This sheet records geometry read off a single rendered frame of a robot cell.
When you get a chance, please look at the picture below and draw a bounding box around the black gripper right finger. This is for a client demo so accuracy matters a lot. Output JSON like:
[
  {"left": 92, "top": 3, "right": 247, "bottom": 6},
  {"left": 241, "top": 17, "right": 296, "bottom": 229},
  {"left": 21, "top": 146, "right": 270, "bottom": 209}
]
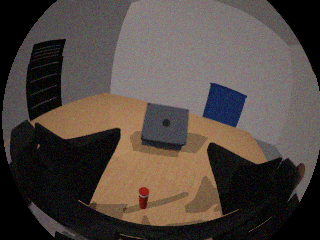
[{"left": 207, "top": 143, "right": 283, "bottom": 216}]

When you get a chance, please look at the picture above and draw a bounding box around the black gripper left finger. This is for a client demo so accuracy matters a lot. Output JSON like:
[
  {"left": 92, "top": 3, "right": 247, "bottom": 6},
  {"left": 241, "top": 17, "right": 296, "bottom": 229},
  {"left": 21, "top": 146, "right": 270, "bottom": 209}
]
[{"left": 35, "top": 121, "right": 120, "bottom": 205}]

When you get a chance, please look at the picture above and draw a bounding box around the dark red peg with grey band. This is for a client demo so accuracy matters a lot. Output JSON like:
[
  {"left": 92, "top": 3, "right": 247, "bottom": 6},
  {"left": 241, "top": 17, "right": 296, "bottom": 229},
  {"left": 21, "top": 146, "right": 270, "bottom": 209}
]
[{"left": 139, "top": 187, "right": 149, "bottom": 209}]

